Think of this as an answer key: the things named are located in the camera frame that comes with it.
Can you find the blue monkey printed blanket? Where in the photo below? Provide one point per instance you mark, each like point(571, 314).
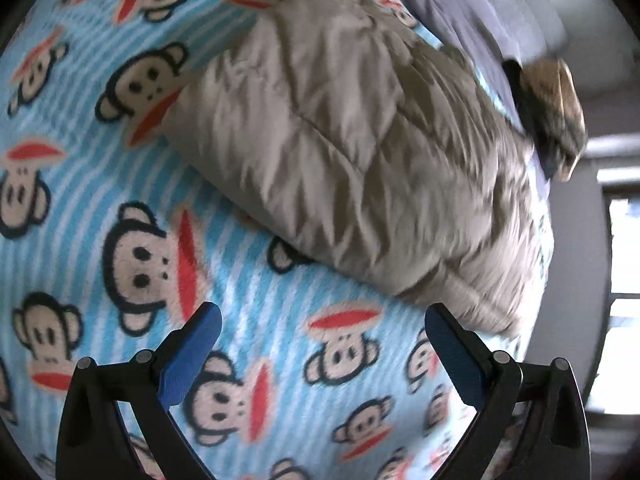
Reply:
point(75, 200)

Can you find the purple pillow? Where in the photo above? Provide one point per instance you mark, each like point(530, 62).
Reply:
point(532, 20)

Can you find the black folded garment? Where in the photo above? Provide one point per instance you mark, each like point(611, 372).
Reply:
point(525, 105)

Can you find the window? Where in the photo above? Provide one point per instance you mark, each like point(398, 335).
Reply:
point(622, 250)

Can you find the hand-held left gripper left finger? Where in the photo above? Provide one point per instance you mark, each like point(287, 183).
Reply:
point(192, 355)

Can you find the beige puffer jacket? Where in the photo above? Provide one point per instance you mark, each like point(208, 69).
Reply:
point(350, 150)

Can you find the purple duvet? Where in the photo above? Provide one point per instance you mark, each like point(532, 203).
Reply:
point(450, 15)

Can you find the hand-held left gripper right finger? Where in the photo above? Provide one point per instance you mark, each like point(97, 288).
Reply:
point(450, 355)

